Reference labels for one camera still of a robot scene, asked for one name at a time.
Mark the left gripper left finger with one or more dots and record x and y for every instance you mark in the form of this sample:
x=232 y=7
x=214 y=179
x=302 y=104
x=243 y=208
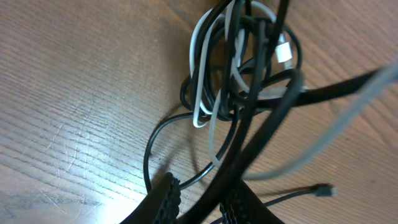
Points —
x=160 y=206

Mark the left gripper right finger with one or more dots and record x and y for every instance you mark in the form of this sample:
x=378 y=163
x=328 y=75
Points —
x=242 y=206

